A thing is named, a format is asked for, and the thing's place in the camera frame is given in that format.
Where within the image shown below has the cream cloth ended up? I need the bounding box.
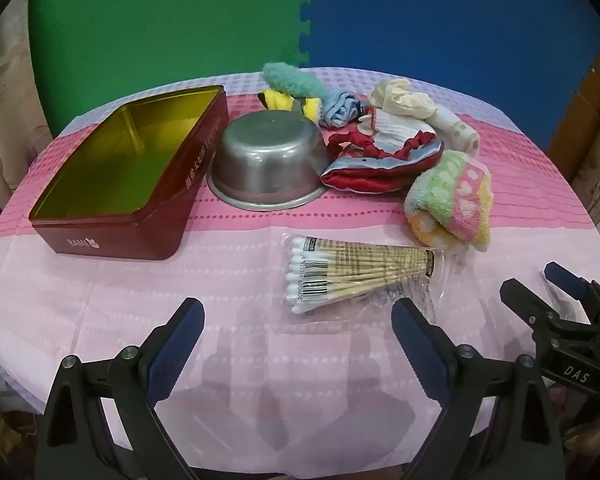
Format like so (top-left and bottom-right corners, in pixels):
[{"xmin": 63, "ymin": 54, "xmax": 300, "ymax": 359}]
[{"xmin": 369, "ymin": 78, "xmax": 437, "ymax": 121}]

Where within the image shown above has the light blue sock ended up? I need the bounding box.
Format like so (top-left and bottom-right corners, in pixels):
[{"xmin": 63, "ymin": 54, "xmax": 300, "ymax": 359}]
[{"xmin": 319, "ymin": 89, "xmax": 367, "ymax": 129}]

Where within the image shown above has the red tin box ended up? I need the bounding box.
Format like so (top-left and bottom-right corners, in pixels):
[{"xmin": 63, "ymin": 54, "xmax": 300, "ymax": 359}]
[{"xmin": 29, "ymin": 85, "xmax": 230, "ymax": 261}]

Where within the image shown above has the blue foam mat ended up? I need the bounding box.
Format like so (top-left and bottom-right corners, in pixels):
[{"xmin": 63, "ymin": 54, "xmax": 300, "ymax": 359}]
[{"xmin": 297, "ymin": 0, "xmax": 600, "ymax": 152}]

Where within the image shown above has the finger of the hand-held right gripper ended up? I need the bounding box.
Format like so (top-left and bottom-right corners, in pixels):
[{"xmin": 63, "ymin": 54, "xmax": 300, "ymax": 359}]
[
  {"xmin": 499, "ymin": 279, "xmax": 589, "ymax": 357},
  {"xmin": 543, "ymin": 262, "xmax": 600, "ymax": 332}
]

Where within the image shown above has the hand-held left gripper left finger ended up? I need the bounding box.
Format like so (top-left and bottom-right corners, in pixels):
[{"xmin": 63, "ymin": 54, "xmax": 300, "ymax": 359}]
[{"xmin": 34, "ymin": 298, "xmax": 207, "ymax": 480}]

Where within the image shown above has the red and grey cloth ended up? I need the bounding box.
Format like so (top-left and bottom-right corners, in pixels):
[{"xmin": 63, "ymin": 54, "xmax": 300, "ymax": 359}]
[{"xmin": 320, "ymin": 130, "xmax": 444, "ymax": 195}]

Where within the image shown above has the steel bowl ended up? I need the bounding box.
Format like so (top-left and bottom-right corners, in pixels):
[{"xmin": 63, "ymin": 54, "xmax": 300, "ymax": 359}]
[{"xmin": 206, "ymin": 109, "xmax": 331, "ymax": 211}]

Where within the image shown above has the cotton swab packet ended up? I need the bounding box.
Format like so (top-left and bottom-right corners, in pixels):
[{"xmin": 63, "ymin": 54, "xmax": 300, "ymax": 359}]
[{"xmin": 282, "ymin": 235, "xmax": 449, "ymax": 317}]

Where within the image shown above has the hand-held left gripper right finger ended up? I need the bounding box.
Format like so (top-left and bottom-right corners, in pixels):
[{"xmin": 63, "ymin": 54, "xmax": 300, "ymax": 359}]
[{"xmin": 390, "ymin": 297, "xmax": 564, "ymax": 480}]

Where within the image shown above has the pink checked tablecloth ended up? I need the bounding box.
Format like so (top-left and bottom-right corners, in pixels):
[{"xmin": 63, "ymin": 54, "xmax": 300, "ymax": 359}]
[{"xmin": 0, "ymin": 66, "xmax": 600, "ymax": 467}]

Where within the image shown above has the green foam mat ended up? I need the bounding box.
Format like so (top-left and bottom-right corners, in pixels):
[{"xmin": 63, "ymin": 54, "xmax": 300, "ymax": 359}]
[{"xmin": 27, "ymin": 0, "xmax": 314, "ymax": 142}]

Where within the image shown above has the printed white curtain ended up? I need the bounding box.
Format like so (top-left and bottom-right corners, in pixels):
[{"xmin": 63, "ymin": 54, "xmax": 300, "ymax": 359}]
[{"xmin": 0, "ymin": 0, "xmax": 57, "ymax": 201}]

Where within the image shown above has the pastel striped towel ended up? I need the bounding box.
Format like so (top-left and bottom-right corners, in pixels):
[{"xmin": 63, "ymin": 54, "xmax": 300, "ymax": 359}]
[{"xmin": 404, "ymin": 152, "xmax": 494, "ymax": 253}]

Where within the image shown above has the white red-trimmed sock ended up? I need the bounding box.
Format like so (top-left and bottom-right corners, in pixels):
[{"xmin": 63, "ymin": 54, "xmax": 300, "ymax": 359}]
[{"xmin": 357, "ymin": 108, "xmax": 433, "ymax": 152}]

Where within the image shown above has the teal fuzzy sock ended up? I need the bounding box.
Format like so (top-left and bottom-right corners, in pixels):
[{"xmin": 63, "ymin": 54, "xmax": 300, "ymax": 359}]
[{"xmin": 262, "ymin": 61, "xmax": 327, "ymax": 102}]

